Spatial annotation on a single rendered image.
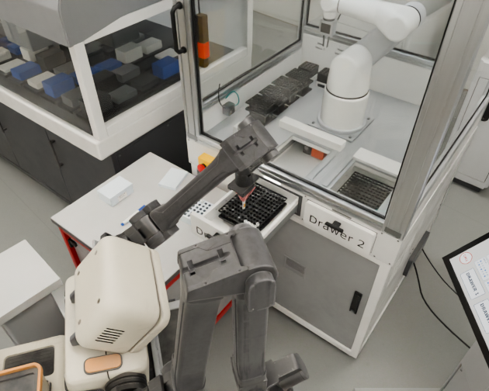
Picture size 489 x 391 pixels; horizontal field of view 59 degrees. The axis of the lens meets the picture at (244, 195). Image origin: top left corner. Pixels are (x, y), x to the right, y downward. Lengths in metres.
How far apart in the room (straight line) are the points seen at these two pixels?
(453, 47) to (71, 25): 1.33
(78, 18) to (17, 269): 0.98
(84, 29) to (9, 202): 1.79
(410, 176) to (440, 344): 1.32
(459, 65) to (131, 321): 0.97
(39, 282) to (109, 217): 0.38
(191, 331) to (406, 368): 1.85
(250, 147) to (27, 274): 1.15
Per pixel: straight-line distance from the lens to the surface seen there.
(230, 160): 0.93
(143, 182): 2.06
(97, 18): 1.94
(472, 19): 1.21
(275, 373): 0.97
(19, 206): 3.34
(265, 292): 0.61
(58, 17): 1.85
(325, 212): 1.67
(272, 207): 1.70
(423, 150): 1.38
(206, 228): 1.63
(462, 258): 1.55
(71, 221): 1.97
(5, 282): 1.85
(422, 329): 2.59
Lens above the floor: 2.09
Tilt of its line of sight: 43 degrees down
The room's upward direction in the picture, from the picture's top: straight up
